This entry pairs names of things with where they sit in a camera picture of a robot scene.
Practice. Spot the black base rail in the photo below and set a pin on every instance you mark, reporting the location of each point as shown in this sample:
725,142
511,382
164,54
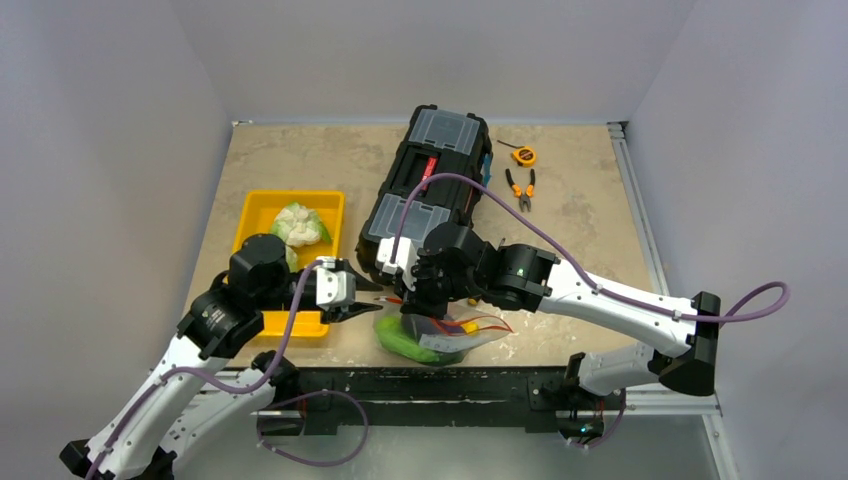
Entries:
545,399

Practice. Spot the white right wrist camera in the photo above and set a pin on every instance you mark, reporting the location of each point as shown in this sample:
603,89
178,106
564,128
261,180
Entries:
397,256

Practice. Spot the orange handled pliers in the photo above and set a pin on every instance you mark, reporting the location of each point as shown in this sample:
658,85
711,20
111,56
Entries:
523,194

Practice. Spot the clear zip top bag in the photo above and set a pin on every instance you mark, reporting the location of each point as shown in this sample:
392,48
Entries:
434,341

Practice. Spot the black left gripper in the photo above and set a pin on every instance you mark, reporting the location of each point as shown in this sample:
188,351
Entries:
336,312

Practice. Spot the yellow corn cob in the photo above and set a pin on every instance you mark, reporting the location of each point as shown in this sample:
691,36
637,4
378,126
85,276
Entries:
470,328

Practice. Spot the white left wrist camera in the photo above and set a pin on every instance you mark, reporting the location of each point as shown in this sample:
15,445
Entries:
335,284

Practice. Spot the white cauliflower with leaves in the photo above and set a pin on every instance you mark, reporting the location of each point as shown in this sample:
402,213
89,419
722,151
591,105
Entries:
297,226

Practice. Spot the pale green cabbage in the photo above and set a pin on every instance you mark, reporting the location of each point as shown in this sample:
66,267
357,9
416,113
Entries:
291,259

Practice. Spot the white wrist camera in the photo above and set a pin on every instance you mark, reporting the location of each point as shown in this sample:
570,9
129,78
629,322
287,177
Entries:
335,284
397,256

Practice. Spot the yellow plastic tray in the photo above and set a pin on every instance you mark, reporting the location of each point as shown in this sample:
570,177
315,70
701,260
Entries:
258,214

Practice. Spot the black plastic toolbox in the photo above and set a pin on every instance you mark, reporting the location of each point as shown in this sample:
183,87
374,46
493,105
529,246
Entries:
437,141

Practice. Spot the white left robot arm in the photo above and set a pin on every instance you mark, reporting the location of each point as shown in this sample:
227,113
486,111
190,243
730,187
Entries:
182,402

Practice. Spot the purple eggplant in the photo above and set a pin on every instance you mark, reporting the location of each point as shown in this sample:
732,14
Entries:
416,325

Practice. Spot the yellow tape measure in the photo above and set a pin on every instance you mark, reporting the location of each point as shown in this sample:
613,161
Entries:
525,156

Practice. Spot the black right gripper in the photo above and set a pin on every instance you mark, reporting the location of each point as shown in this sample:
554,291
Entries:
418,297

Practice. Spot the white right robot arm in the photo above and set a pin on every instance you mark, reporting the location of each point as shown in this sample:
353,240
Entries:
676,338

